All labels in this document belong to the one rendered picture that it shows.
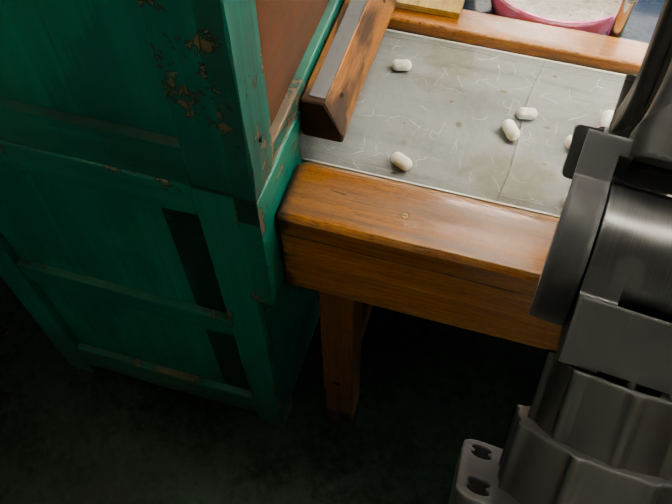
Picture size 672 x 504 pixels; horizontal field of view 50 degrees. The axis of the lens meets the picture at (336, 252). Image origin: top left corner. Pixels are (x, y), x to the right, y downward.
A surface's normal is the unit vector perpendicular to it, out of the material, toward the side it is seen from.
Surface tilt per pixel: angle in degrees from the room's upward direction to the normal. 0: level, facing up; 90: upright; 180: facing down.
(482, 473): 53
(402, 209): 0
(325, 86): 0
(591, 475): 38
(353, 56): 67
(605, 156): 27
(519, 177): 0
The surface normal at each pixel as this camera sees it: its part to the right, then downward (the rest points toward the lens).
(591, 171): -0.23, -0.14
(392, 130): -0.01, -0.54
